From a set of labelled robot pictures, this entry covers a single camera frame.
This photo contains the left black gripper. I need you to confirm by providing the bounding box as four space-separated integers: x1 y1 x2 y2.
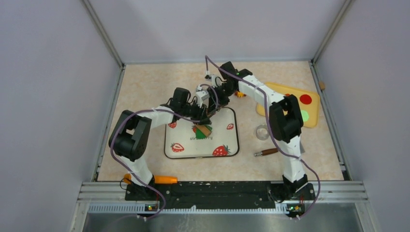
181 99 211 125

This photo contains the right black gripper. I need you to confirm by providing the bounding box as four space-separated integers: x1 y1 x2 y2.
206 84 236 115

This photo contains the wooden rolling pin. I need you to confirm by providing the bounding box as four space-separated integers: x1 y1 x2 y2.
194 106 220 137

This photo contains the green dough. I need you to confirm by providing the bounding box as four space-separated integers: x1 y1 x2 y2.
192 126 207 140

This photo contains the white strawberry tray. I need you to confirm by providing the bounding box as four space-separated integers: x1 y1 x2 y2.
164 107 240 159

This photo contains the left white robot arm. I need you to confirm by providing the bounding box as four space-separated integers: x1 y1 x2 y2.
109 84 219 200

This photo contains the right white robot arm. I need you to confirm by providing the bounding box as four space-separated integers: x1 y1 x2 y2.
205 61 308 199

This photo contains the red dough disc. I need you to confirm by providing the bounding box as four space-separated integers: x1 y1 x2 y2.
299 94 313 105

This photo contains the light green dough disc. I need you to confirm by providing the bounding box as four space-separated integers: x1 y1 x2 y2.
301 110 309 122

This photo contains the yellow toy car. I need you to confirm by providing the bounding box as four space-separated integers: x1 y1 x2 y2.
234 91 247 98

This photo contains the yellow cutting board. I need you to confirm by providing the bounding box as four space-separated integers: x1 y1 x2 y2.
264 82 320 128

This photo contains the orange marker pen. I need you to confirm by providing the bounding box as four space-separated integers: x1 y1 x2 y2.
123 174 178 184

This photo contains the small wooden block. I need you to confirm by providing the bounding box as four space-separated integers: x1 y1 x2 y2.
318 81 326 91

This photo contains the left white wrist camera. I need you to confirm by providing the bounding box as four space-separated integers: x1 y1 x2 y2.
195 84 212 107

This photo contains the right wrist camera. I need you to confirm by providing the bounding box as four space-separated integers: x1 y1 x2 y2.
205 74 222 85

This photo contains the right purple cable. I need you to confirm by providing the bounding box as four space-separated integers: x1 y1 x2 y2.
205 55 321 218

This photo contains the purple cable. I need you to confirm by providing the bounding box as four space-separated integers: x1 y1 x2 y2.
110 84 220 220
205 55 321 218

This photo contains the round metal cutter ring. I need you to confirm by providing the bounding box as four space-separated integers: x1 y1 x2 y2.
255 124 271 141

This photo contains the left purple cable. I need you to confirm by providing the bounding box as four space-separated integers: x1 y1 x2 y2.
110 84 220 220

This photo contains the wooden handled scraper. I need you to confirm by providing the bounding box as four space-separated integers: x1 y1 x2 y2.
254 142 307 158

